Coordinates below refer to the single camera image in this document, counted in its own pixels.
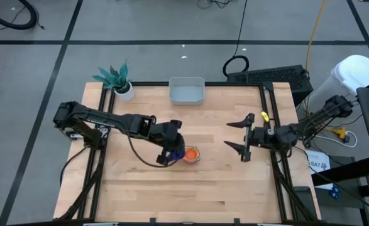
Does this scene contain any thick black hose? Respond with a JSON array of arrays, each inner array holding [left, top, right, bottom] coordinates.
[[0, 0, 38, 31]]

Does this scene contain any black cable bundle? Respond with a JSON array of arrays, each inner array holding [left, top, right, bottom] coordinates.
[[197, 0, 236, 9]]

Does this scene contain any black hanging cable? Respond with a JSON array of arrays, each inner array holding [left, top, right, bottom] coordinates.
[[222, 0, 251, 78]]

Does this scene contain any black perforated computer case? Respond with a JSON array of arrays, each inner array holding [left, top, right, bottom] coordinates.
[[226, 64, 315, 107]]

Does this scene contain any grey plastic basket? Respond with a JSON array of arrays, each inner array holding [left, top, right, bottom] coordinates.
[[168, 77, 206, 106]]

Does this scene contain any white plant pot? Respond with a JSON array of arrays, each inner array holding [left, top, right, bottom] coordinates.
[[114, 82, 135, 102]]

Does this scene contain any white printed paper sheet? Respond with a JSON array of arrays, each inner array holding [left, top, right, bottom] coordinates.
[[304, 149, 333, 191]]

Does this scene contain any dark tablet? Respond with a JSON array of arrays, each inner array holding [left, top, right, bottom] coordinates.
[[292, 185, 318, 221]]

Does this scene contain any black aluminium table frame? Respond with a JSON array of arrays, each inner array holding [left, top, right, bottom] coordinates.
[[57, 81, 319, 226]]

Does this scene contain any indigo measuring cup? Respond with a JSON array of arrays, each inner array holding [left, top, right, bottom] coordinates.
[[168, 149, 186, 162]]

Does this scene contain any small blue object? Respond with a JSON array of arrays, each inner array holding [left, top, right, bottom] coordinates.
[[329, 186, 341, 200]]

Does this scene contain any green snake plant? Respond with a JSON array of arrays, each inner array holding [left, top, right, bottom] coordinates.
[[92, 60, 130, 92]]

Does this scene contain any white power cable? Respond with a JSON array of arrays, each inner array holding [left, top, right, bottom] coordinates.
[[315, 129, 359, 149]]

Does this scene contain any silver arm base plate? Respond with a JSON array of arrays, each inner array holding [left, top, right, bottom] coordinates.
[[65, 129, 88, 141]]

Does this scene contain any yellow hanging cable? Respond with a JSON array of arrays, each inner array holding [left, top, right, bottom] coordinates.
[[304, 0, 328, 109]]

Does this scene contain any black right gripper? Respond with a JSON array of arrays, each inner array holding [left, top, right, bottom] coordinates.
[[223, 112, 280, 163]]

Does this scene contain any yellow power plug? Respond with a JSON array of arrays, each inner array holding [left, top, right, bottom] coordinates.
[[328, 126, 349, 139]]

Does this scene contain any yellow measuring cup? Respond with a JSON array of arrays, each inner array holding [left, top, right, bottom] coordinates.
[[184, 146, 202, 164]]

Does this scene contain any white lidded bin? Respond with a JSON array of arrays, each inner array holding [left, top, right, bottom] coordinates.
[[306, 54, 369, 112]]

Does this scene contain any black beam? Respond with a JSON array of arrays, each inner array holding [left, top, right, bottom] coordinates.
[[311, 156, 369, 187]]

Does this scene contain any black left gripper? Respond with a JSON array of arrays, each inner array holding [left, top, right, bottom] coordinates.
[[148, 119, 186, 168]]

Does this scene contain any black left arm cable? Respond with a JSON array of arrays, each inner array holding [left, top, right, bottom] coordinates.
[[125, 131, 173, 169]]

